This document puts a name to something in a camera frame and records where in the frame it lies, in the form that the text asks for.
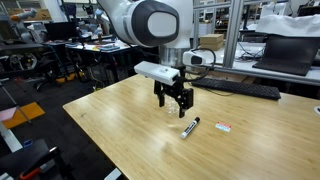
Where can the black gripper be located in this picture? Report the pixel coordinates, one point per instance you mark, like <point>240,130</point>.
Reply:
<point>181,93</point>

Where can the black and white marker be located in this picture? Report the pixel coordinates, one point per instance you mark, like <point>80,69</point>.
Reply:
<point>190,127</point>

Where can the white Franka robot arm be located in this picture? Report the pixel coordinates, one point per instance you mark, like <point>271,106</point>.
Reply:
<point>150,21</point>

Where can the small red white sticker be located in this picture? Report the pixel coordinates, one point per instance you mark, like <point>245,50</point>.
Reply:
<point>223,126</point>

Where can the black computer keyboard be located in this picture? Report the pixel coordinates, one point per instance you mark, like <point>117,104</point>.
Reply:
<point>236,88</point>

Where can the small flat cardboard box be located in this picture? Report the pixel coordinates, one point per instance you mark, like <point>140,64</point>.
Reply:
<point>211,41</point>

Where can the black laptop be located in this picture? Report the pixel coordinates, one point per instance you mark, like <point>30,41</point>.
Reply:
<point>288,55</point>

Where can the black computer monitor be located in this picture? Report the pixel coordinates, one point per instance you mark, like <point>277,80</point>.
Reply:
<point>60,30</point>

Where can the white crumpled cloth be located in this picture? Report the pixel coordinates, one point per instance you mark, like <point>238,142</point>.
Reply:
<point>290,26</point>

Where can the orange floor mat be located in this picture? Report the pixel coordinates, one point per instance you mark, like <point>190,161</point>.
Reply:
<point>25,115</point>

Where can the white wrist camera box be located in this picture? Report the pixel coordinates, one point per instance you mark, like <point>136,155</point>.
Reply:
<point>156,71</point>

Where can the aluminium frame post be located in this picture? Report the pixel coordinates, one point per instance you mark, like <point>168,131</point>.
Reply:
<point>232,33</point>

